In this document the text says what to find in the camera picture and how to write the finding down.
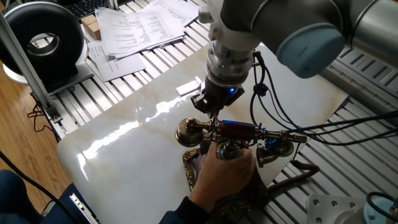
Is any black cable with metal connector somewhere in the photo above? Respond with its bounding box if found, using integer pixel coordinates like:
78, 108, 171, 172
366, 191, 398, 223

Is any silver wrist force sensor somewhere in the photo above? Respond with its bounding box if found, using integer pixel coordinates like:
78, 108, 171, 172
205, 42, 255, 88

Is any dark braided phone cord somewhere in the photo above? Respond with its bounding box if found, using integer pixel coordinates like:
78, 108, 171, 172
267, 160, 320, 192

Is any thick black cable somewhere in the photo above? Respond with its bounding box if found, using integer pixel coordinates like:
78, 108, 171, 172
0, 151, 78, 224

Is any grey flat base plate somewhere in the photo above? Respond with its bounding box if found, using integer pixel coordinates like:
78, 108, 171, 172
46, 60, 96, 96

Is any person's bare hand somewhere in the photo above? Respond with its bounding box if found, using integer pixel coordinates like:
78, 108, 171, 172
188, 142, 257, 214

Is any person's leg in blue clothes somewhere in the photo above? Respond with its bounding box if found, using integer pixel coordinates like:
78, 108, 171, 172
0, 169, 100, 224

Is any glossy marble pattern board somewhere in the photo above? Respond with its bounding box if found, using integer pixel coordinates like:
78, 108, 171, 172
56, 43, 349, 224

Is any stack of printed paper sheets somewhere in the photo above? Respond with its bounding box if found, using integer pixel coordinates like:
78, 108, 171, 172
95, 0, 200, 58

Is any aluminium frame post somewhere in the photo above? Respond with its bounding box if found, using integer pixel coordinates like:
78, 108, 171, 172
0, 12, 63, 124

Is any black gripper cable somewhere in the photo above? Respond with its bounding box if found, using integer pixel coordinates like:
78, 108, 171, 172
249, 50, 398, 147

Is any small wooden block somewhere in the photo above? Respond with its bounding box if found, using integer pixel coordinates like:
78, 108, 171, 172
87, 21, 102, 41
80, 14, 98, 32

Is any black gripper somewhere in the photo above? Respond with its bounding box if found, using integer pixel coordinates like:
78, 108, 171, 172
190, 77, 246, 118

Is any black computer keyboard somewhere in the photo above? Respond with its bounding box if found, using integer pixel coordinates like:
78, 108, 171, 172
63, 0, 109, 20

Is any antique red brass phone base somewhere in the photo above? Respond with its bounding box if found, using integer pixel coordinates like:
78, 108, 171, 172
182, 141, 270, 224

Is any white plastic wrist mount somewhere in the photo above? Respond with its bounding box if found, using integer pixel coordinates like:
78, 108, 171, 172
198, 0, 261, 52

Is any brass and red phone handset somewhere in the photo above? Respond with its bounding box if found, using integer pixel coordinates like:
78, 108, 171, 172
175, 117, 308, 169

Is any thin black floor cable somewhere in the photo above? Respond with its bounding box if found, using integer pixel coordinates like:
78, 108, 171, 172
27, 104, 53, 133

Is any forearm in dark blue sleeve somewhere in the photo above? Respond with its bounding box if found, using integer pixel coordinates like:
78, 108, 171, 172
158, 195, 210, 224

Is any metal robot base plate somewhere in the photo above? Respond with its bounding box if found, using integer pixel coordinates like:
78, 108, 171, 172
306, 194, 366, 224

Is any black ring shaped device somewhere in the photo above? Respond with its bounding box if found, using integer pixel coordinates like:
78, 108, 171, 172
0, 1, 90, 91

